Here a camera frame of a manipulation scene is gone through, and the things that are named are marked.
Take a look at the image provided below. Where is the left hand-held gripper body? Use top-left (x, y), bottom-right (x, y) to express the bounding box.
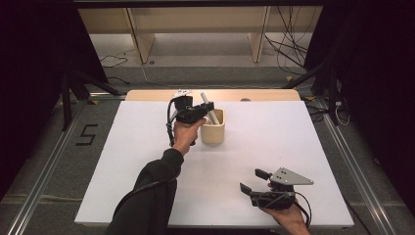
top-left (168, 89), bottom-right (210, 125)

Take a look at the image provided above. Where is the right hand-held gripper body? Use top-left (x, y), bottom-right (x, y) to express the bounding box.
top-left (249, 166), bottom-right (315, 212)

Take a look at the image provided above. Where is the white pen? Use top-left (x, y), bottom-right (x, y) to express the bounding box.
top-left (199, 91), bottom-right (221, 126)

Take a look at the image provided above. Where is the beige square pen holder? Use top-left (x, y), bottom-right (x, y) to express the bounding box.
top-left (199, 108), bottom-right (227, 146)

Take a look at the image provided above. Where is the person's left hand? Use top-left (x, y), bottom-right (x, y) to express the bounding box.
top-left (171, 117), bottom-right (208, 157)

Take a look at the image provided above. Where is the person's right hand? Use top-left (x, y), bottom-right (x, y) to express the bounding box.
top-left (259, 203), bottom-right (311, 235)

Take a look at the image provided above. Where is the white table sheet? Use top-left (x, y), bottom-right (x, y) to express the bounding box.
top-left (73, 100), bottom-right (355, 229)

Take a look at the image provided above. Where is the wooden table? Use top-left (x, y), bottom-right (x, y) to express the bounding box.
top-left (124, 89), bottom-right (301, 103)

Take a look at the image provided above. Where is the beige wooden desk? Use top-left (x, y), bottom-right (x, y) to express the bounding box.
top-left (77, 6), bottom-right (324, 65)

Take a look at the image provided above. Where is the black metal stand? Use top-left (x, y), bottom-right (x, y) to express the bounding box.
top-left (60, 69), bottom-right (122, 132)
top-left (281, 58), bottom-right (341, 127)

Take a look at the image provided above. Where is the black overhead bar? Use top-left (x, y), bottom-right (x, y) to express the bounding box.
top-left (72, 0), bottom-right (327, 9)

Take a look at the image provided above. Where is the black curtain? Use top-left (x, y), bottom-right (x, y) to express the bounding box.
top-left (0, 0), bottom-right (111, 201)
top-left (302, 0), bottom-right (415, 217)

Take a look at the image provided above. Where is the left hand-held gripper black cable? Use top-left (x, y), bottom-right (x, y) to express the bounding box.
top-left (113, 97), bottom-right (180, 214)

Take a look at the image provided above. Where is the aluminium floor rail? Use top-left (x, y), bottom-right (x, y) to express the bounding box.
top-left (320, 112), bottom-right (398, 235)
top-left (5, 92), bottom-right (127, 235)

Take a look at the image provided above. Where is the black floor cable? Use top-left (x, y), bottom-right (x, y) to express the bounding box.
top-left (99, 48), bottom-right (131, 86)

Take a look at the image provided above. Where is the white plug with cable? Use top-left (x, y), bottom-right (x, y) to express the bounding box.
top-left (334, 101), bottom-right (351, 127)

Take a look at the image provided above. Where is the bundle of black cables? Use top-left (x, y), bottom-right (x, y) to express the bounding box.
top-left (263, 6), bottom-right (315, 76)

